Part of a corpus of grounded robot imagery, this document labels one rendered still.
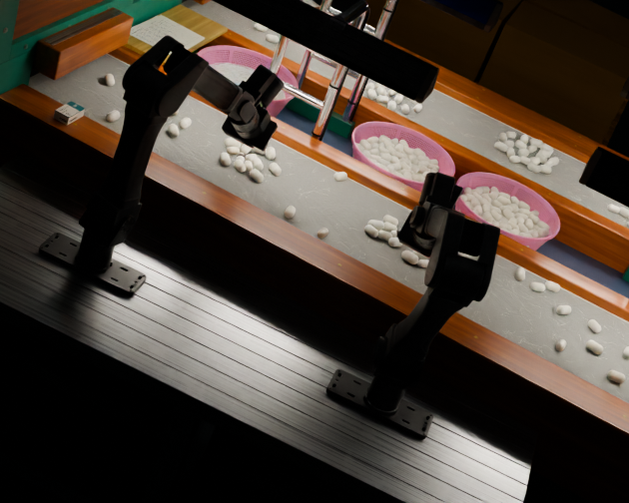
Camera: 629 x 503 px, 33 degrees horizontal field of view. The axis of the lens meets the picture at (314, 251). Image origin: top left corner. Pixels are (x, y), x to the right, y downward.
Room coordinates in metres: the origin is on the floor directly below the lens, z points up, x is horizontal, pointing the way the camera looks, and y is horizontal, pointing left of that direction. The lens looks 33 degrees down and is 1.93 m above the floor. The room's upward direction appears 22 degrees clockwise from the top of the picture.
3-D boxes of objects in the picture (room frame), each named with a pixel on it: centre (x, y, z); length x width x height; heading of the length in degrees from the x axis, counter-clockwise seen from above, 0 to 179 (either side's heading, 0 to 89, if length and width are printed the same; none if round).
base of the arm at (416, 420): (1.53, -0.22, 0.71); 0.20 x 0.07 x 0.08; 83
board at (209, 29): (2.46, 0.53, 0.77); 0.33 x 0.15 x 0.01; 169
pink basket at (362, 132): (2.34, -0.11, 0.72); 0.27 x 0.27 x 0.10
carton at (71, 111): (1.91, 0.58, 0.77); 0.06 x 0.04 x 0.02; 169
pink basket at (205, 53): (2.42, 0.32, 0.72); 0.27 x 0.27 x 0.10
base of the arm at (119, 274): (1.60, 0.38, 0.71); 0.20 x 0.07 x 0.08; 83
